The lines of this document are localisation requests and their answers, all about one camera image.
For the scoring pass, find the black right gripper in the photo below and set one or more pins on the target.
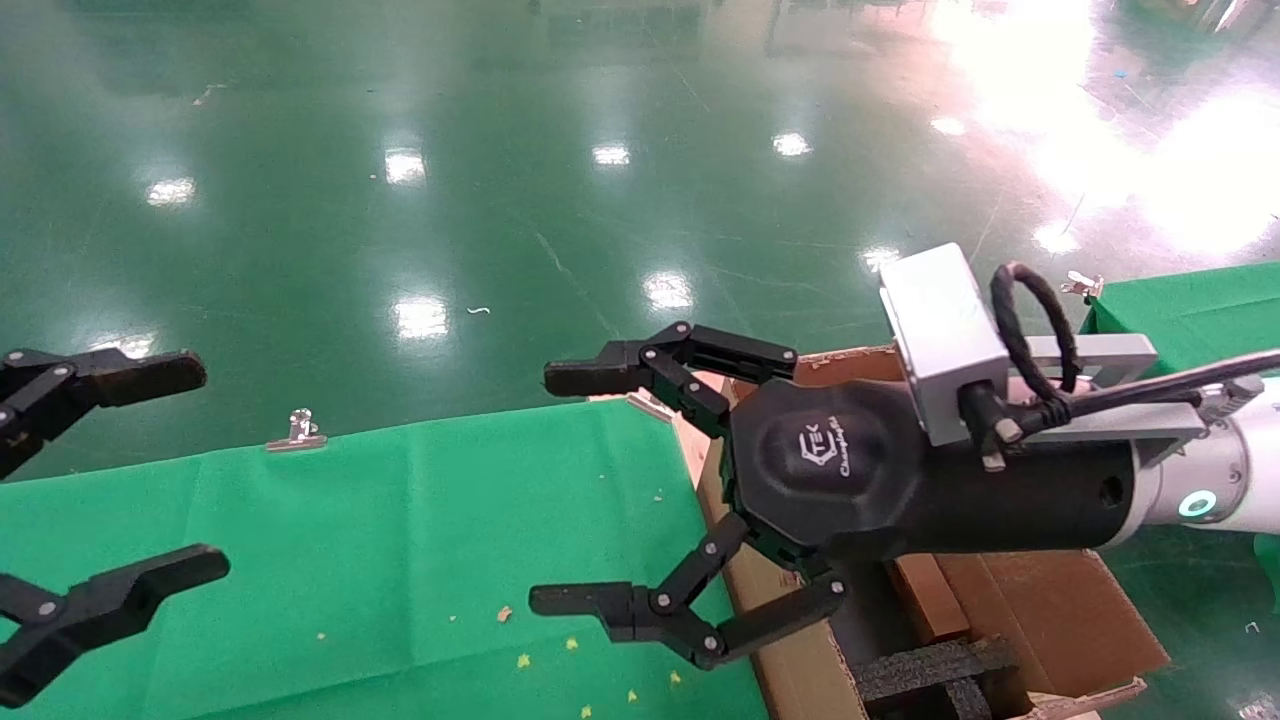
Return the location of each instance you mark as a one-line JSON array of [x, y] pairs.
[[850, 500]]

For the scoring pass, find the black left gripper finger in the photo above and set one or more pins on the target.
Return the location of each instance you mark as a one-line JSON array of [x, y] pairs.
[[110, 600], [130, 378]]

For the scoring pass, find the small cardboard box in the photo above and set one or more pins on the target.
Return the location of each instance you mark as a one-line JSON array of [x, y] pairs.
[[930, 598]]

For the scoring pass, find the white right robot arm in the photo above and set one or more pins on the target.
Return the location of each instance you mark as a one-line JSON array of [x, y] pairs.
[[1240, 480]]

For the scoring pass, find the large open cardboard carton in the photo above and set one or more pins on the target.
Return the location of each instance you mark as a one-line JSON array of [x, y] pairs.
[[1040, 610]]

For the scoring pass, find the silver binder clip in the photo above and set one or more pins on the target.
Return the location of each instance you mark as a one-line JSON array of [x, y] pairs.
[[650, 407], [1082, 285], [297, 435]]

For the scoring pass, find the green table cloth with scraps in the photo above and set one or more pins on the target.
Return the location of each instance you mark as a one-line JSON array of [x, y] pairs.
[[350, 540]]

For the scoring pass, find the black foam insert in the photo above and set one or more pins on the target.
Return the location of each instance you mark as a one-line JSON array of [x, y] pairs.
[[925, 670]]

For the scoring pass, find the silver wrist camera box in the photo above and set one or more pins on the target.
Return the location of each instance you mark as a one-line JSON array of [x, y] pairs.
[[940, 330]]

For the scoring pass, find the silver camera mount bracket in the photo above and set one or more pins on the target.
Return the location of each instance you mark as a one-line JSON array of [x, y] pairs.
[[1110, 352]]

